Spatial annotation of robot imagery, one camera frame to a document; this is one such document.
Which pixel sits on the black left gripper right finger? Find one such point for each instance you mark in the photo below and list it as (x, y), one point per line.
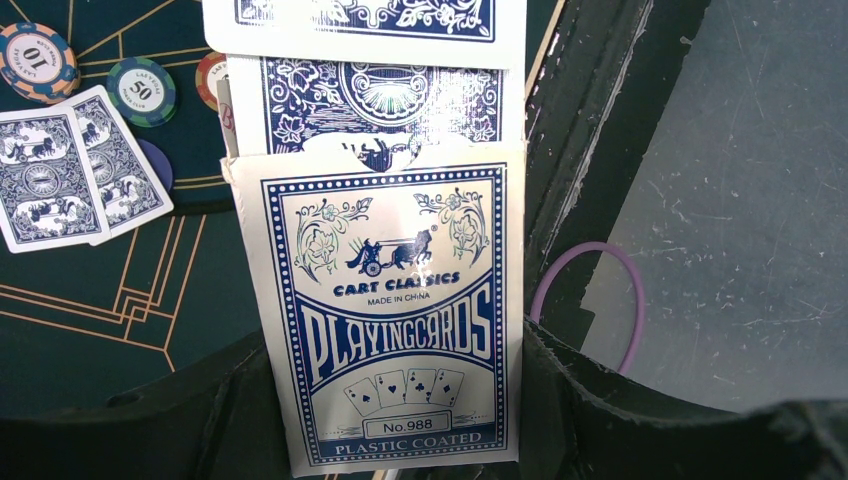
(581, 420)

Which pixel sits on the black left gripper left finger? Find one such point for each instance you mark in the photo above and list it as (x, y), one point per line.
(217, 419)

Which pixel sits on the blue backed playing card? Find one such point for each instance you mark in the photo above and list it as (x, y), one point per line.
(49, 196)
(449, 33)
(128, 187)

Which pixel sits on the blue playing card deck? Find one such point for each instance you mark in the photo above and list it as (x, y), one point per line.
(381, 209)

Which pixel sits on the green blue poker chip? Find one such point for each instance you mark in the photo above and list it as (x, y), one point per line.
(142, 91)

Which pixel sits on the orange poker chip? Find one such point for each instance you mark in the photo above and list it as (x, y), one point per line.
(211, 68)

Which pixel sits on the purple small blind button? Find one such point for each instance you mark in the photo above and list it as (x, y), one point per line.
(159, 162)

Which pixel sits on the round blue poker mat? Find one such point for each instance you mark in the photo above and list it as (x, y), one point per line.
(170, 33)

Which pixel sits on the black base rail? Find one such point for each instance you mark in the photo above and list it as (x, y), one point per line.
(606, 74)

